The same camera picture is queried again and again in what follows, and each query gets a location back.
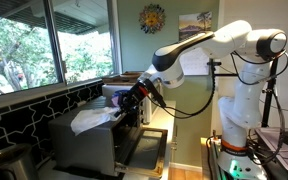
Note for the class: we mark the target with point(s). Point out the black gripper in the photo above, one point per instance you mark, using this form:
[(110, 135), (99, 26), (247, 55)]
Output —
[(130, 100)]

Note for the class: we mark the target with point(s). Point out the white paper towel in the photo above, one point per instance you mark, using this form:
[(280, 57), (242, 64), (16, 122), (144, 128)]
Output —
[(88, 119)]

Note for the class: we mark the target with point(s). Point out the purple plastic bowl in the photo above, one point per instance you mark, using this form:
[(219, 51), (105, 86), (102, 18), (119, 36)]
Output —
[(115, 100)]

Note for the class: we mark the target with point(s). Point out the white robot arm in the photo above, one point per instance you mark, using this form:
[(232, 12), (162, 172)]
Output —
[(239, 111)]

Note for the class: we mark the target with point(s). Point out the white microwave oven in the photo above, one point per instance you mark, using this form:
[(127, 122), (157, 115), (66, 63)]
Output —
[(144, 109)]

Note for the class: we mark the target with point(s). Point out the silver toaster oven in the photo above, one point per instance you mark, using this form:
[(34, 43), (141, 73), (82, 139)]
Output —
[(96, 149)]

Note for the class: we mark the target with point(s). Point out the toaster oven glass door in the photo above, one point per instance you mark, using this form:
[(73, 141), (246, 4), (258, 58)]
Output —
[(147, 156)]

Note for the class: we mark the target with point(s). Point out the wooden tray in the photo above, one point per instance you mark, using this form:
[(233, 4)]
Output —
[(126, 78)]

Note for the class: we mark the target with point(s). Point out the metal pot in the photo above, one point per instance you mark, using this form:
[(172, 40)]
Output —
[(17, 163)]

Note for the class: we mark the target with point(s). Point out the colourful sun wall ornament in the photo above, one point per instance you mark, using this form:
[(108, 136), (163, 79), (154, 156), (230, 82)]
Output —
[(152, 18)]

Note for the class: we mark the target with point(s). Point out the black camera tripod stand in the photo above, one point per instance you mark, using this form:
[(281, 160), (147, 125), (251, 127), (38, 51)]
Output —
[(268, 91)]

